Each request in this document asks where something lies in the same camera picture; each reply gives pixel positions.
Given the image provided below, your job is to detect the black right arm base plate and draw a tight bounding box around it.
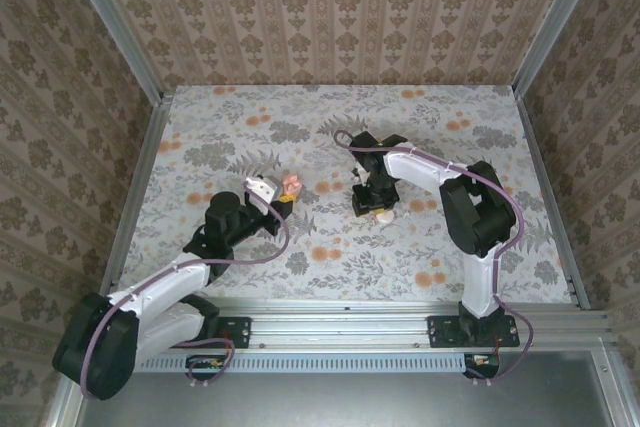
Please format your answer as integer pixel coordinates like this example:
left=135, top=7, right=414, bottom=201
left=426, top=315, right=521, bottom=349

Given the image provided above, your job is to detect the aluminium corner post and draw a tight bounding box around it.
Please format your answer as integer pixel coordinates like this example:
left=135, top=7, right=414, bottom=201
left=58, top=0, right=166, bottom=106
left=512, top=0, right=612, bottom=98

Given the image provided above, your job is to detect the aluminium lower frame bar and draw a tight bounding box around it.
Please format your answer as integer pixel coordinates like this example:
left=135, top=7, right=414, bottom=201
left=592, top=346, right=640, bottom=427
left=47, top=379, right=87, bottom=427

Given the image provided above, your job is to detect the pink earbud charging case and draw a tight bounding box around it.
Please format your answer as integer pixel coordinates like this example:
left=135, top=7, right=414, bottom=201
left=279, top=172, right=304, bottom=197

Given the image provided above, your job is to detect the grey metal sheet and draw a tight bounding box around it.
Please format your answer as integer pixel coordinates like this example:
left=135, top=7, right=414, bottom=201
left=74, top=352, right=621, bottom=427

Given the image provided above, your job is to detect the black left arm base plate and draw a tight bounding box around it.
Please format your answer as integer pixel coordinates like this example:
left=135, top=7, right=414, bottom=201
left=215, top=315, right=252, bottom=349

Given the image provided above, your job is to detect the black connector module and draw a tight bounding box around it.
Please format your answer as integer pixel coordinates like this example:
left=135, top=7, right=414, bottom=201
left=185, top=354, right=226, bottom=382
left=463, top=354, right=501, bottom=379

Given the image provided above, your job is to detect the grey slotted cable duct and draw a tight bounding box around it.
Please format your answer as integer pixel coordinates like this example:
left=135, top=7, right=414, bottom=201
left=132, top=351, right=471, bottom=374

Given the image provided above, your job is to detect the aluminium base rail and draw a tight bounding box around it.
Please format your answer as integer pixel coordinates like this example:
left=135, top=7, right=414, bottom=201
left=124, top=296, right=619, bottom=351

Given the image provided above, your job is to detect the aluminium side rail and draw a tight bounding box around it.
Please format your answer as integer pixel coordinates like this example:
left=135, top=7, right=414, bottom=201
left=94, top=91, right=176, bottom=316
left=514, top=94, right=591, bottom=311

